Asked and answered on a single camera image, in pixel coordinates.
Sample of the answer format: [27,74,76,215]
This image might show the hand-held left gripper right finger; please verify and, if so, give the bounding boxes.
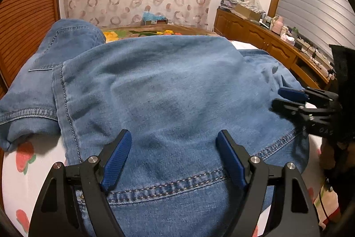
[216,129,321,237]

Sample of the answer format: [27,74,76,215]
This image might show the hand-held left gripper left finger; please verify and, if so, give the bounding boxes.
[29,129,133,237]

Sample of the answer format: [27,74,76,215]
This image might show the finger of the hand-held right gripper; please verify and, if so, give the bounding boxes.
[278,87,309,102]
[271,98,312,122]

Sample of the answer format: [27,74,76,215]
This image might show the blue denim pants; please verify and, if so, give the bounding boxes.
[0,18,311,237]

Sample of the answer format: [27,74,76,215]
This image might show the person's right forearm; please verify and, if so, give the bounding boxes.
[329,143,355,218]

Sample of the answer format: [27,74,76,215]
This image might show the person's right hand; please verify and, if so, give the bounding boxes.
[319,139,338,170]

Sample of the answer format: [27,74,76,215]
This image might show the white power strip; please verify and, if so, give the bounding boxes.
[296,34,335,67]

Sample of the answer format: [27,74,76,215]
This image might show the pink tissue pack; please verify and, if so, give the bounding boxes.
[280,33,296,45]

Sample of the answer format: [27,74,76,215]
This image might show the wooden cabinet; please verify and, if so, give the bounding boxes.
[213,8,337,91]

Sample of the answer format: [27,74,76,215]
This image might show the pink kettle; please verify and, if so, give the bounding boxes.
[273,16,285,34]

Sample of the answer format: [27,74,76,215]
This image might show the open cardboard tray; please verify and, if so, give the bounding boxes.
[234,2,264,21]

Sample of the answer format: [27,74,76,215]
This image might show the stack of books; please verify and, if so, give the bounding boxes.
[219,0,237,11]

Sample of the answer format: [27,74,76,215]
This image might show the floral blanket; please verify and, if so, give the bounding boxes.
[101,25,226,41]

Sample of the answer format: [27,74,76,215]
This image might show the cardboard box with blue cloth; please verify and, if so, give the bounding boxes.
[142,12,169,26]

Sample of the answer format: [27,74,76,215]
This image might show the wooden louvred door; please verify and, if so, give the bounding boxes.
[0,0,65,89]

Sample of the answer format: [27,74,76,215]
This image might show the black cable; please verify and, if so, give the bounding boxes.
[319,179,343,226]

